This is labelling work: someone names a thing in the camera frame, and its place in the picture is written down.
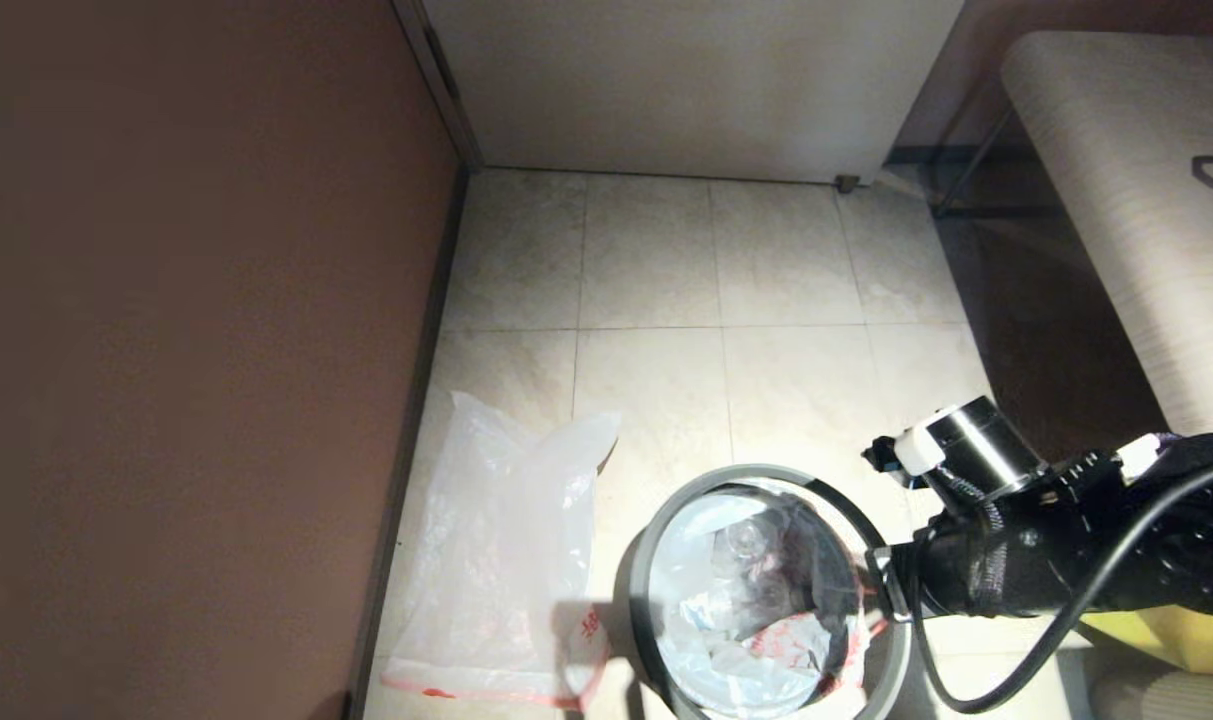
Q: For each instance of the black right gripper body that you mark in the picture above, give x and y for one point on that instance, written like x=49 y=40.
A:
x=996 y=565

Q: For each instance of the white red-printed trash bag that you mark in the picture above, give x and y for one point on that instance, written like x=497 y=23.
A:
x=706 y=620

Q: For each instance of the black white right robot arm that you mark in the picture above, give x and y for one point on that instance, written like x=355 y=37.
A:
x=1186 y=560

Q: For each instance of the yellow plastic bag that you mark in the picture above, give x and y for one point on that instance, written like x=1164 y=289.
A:
x=1166 y=635

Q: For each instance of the white plastic bag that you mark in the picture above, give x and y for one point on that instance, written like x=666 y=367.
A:
x=496 y=560

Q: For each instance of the cream ribbed cylinder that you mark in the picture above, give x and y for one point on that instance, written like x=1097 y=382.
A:
x=1166 y=698

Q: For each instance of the clear plastic bottle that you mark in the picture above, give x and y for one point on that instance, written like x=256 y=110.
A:
x=748 y=538

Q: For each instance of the beige woodgrain table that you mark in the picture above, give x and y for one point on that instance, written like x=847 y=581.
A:
x=1146 y=200

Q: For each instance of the thin metal table leg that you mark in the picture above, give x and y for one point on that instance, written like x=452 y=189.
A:
x=971 y=160

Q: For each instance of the small metal door stopper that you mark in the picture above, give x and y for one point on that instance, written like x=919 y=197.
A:
x=846 y=184

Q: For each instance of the white door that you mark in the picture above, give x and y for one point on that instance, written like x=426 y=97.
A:
x=686 y=90

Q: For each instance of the dark baseboard strip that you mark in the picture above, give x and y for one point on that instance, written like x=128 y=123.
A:
x=416 y=420

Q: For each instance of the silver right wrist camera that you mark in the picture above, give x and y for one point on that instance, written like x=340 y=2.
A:
x=891 y=585

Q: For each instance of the grey door frame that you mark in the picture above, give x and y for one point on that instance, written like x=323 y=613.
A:
x=441 y=80

